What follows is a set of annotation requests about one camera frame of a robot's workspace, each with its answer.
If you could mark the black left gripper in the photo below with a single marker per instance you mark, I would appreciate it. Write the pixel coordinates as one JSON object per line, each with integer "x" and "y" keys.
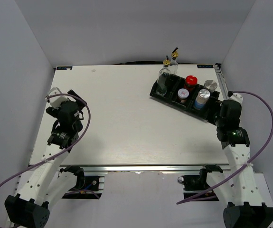
{"x": 53, "y": 111}

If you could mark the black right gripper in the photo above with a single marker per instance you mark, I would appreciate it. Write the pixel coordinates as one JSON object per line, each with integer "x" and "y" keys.
{"x": 220, "y": 104}

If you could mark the blue-label silver-lid shaker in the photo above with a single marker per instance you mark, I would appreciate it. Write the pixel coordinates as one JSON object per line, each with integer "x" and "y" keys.
{"x": 201, "y": 99}

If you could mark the white silver-lid shaker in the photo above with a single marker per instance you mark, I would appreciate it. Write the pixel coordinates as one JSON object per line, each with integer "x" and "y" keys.
{"x": 210, "y": 85}

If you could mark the red-lid sauce jar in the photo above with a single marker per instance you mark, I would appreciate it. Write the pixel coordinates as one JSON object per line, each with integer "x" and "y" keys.
{"x": 190, "y": 83}

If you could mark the red-label spice jar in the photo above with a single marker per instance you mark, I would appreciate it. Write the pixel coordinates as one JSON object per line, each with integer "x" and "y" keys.
{"x": 182, "y": 95}

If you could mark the black compartment tray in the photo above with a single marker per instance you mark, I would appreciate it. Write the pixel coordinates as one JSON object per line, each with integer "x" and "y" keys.
{"x": 174, "y": 84}

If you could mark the dark-filled glass oil bottle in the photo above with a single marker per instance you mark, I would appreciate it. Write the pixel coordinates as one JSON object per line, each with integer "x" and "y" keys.
{"x": 173, "y": 63}

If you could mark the clear glass oil bottle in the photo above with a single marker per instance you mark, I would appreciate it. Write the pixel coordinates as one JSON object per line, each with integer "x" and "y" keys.
{"x": 163, "y": 75}

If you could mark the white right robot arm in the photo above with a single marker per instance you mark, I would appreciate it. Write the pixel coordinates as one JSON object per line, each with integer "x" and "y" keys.
{"x": 246, "y": 208}

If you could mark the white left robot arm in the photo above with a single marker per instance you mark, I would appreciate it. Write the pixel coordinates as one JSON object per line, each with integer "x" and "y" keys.
{"x": 31, "y": 206}

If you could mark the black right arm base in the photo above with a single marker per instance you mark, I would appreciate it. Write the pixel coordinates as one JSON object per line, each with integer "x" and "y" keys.
{"x": 193, "y": 184}

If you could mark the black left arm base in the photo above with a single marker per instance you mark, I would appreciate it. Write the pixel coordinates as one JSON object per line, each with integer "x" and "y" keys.
{"x": 87, "y": 187}

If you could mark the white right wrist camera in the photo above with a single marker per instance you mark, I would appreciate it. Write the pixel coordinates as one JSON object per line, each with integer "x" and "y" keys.
{"x": 235, "y": 97}

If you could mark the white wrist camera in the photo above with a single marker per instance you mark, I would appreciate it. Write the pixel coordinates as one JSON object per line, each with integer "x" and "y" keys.
{"x": 235, "y": 97}
{"x": 55, "y": 97}

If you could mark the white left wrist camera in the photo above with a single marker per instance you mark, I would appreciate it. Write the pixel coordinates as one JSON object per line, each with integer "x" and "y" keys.
{"x": 55, "y": 97}

